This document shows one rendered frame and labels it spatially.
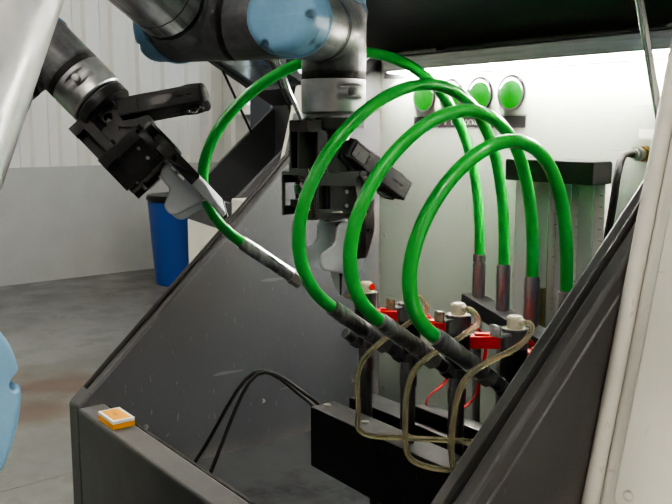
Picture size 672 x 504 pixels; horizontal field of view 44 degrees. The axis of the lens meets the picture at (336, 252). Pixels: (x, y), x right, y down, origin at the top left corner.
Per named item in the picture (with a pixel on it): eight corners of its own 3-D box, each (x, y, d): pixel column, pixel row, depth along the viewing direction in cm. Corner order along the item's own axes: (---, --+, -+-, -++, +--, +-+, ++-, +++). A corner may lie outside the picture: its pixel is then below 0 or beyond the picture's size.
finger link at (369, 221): (338, 255, 101) (338, 183, 100) (349, 254, 102) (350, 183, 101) (362, 260, 97) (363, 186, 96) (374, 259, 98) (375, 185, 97)
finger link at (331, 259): (311, 299, 99) (310, 221, 98) (350, 293, 103) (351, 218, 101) (326, 304, 97) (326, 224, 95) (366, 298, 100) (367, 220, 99)
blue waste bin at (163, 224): (136, 281, 738) (133, 193, 727) (196, 274, 777) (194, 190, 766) (170, 291, 693) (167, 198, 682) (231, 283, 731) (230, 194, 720)
